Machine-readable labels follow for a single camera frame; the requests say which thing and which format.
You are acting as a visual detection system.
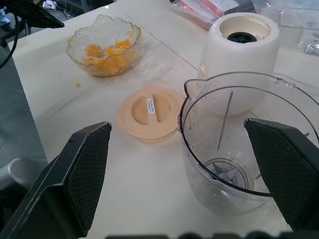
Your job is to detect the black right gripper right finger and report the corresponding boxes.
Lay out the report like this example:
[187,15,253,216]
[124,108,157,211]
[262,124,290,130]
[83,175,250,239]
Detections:
[243,118,319,236]

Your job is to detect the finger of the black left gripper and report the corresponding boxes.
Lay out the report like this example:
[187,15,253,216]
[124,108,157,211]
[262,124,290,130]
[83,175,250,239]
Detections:
[6,0,65,28]

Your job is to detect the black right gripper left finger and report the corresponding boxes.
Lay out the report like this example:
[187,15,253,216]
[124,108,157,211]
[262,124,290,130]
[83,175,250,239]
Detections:
[0,121,112,239]

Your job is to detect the clear wavy glass bowl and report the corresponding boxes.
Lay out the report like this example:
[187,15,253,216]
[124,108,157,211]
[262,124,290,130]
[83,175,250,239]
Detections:
[65,14,142,78]

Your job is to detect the peach blender lid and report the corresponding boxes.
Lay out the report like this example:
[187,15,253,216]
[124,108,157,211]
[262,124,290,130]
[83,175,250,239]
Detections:
[117,83,186,143]

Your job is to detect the orange fruit pieces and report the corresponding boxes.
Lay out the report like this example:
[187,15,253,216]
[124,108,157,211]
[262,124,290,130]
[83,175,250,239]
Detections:
[83,38,133,75]

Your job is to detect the clear blender jug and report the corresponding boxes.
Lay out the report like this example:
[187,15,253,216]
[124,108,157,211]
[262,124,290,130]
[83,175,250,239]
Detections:
[178,71,319,217]

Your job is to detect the silver robot body cylinder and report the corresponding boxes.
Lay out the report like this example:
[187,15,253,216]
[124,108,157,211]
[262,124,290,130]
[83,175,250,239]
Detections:
[0,157,39,192]

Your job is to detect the metal blender blade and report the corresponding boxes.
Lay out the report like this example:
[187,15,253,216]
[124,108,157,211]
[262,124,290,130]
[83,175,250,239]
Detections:
[204,159,250,190]

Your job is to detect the clear bag with metal parts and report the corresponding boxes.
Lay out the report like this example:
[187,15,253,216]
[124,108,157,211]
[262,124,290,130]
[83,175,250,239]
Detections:
[296,29,319,54]

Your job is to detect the white blender base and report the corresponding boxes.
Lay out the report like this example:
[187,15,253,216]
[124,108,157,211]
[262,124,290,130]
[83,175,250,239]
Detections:
[198,11,280,117]

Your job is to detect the clear plastic bag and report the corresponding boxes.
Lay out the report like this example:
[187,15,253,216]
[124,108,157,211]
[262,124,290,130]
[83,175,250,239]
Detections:
[251,0,319,28]

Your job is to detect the clear bag with red package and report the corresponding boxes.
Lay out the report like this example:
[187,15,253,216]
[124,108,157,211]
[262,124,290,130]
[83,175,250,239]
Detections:
[169,0,237,31]

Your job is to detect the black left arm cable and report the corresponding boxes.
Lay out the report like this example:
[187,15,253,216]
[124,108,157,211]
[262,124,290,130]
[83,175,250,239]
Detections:
[0,9,32,69]

